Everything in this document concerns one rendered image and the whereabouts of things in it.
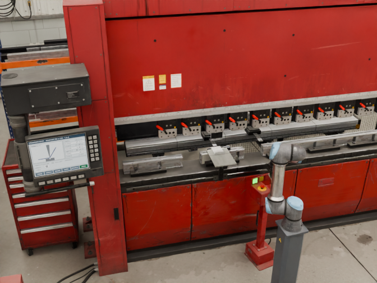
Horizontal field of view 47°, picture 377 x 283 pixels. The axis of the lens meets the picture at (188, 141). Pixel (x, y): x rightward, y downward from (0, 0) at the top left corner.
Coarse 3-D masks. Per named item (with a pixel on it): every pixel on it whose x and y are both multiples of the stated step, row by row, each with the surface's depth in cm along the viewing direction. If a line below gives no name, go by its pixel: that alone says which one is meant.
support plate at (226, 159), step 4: (224, 148) 374; (208, 152) 368; (212, 152) 368; (228, 152) 368; (212, 156) 363; (216, 156) 363; (220, 156) 363; (224, 156) 363; (228, 156) 363; (212, 160) 357; (216, 160) 357; (220, 160) 357; (224, 160) 357; (228, 160) 357; (232, 160) 357; (216, 164) 352; (220, 164) 352; (224, 164) 352; (228, 164) 352; (232, 164) 352; (236, 164) 353
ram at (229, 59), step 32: (128, 32) 306; (160, 32) 311; (192, 32) 317; (224, 32) 323; (256, 32) 329; (288, 32) 335; (320, 32) 342; (352, 32) 348; (128, 64) 317; (160, 64) 323; (192, 64) 329; (224, 64) 335; (256, 64) 342; (288, 64) 348; (320, 64) 355; (352, 64) 363; (128, 96) 329; (160, 96) 335; (192, 96) 341; (224, 96) 348; (256, 96) 355; (288, 96) 363; (320, 96) 370
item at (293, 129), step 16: (272, 128) 410; (288, 128) 411; (304, 128) 415; (320, 128) 420; (336, 128) 424; (352, 128) 429; (128, 144) 383; (144, 144) 383; (160, 144) 386; (176, 144) 390; (192, 144) 394; (208, 144) 398; (224, 144) 402
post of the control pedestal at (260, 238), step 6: (264, 210) 372; (264, 216) 375; (258, 222) 383; (264, 222) 379; (258, 228) 385; (264, 228) 382; (258, 234) 387; (264, 234) 386; (258, 240) 390; (258, 246) 392
